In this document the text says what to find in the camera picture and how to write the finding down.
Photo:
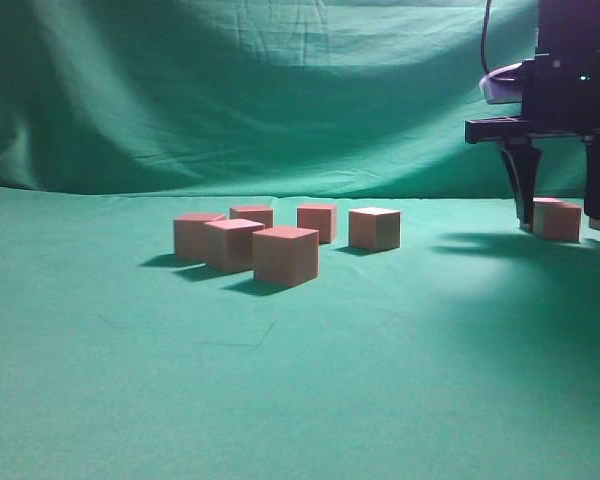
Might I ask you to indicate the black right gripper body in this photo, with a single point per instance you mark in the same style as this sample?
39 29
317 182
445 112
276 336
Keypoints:
561 97

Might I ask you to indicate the pink cube second row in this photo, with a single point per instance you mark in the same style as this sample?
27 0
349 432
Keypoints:
556 220

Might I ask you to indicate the pink wooden cube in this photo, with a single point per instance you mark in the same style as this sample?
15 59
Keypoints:
258 213
320 217
189 234
285 255
374 228

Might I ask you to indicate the pink cube third row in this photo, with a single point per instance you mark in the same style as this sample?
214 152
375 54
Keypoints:
229 244

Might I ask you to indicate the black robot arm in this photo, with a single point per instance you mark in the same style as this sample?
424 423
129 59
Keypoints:
570 29

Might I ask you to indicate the lavender wrist camera mount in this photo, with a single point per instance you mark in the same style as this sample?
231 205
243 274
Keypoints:
504 85

